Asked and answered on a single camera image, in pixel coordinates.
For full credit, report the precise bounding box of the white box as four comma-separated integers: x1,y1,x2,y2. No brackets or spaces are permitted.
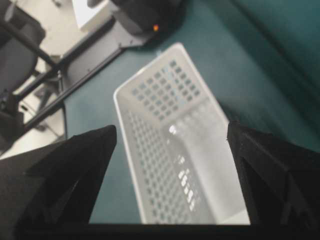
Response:
71,0,111,32

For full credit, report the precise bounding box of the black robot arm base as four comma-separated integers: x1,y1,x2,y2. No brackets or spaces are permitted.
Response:
111,0,182,49

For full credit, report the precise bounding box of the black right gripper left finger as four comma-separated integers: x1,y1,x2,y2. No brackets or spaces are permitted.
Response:
0,125,117,240

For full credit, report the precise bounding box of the black aluminium table frame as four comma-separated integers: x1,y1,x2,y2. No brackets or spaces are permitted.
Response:
23,14,156,130

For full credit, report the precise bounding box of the black office chair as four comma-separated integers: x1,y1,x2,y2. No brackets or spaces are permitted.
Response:
0,0,46,95

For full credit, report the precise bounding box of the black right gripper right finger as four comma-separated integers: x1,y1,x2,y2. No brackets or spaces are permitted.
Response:
226,121,320,240

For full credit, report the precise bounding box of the white perforated plastic basket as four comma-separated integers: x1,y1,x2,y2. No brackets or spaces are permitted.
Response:
113,43,250,225

